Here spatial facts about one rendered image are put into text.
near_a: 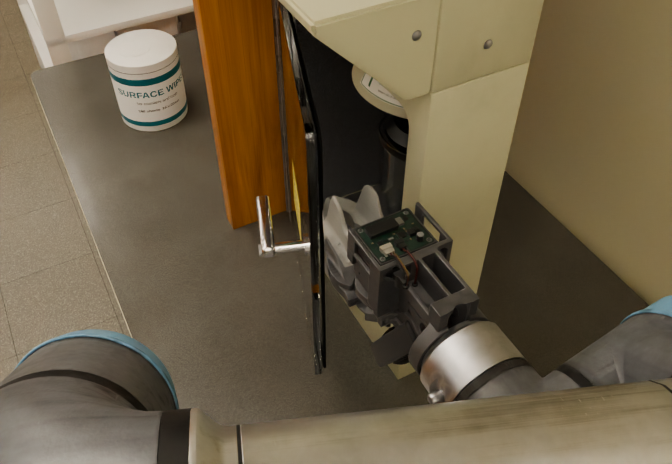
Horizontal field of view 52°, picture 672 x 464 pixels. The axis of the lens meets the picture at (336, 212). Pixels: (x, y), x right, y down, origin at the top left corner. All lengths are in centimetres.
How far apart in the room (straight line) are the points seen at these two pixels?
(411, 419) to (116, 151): 107
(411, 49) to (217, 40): 41
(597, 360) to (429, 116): 26
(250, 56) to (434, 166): 38
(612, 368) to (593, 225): 70
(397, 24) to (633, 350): 29
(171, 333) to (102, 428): 70
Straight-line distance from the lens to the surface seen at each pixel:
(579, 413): 37
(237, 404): 96
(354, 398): 95
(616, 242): 118
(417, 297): 55
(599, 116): 112
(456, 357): 52
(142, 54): 132
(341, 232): 63
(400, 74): 59
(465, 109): 66
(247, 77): 99
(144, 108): 135
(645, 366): 50
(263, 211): 80
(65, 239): 259
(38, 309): 241
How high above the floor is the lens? 177
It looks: 45 degrees down
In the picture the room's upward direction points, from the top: straight up
